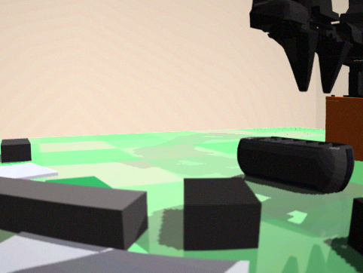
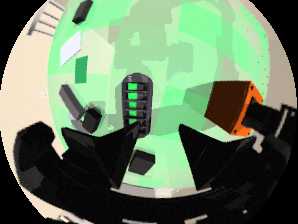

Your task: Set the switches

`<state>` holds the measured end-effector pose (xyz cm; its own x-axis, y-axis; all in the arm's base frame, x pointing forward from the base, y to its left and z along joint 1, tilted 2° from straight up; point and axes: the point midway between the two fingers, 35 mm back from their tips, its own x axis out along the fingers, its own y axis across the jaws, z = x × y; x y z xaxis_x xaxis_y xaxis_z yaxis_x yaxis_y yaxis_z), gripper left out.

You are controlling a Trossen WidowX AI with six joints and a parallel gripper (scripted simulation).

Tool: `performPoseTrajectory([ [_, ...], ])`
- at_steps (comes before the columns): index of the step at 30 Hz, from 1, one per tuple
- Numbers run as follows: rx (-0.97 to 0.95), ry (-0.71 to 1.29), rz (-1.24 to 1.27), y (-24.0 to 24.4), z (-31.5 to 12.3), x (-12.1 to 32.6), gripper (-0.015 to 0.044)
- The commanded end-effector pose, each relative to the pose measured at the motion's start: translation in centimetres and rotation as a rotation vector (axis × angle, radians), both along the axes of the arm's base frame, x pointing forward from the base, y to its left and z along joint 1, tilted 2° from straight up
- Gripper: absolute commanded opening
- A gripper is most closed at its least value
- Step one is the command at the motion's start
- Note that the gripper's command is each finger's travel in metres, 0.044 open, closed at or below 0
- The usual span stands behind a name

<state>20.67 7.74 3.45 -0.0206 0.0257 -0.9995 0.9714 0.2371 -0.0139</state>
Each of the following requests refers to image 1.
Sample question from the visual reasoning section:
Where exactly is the white flat rectangular sheet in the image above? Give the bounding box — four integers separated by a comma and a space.
0, 162, 58, 180

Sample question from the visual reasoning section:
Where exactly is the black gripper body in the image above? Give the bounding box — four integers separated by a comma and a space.
249, 0, 362, 46

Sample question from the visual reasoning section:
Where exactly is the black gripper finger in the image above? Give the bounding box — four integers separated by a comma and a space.
316, 41, 353, 94
267, 28, 318, 92

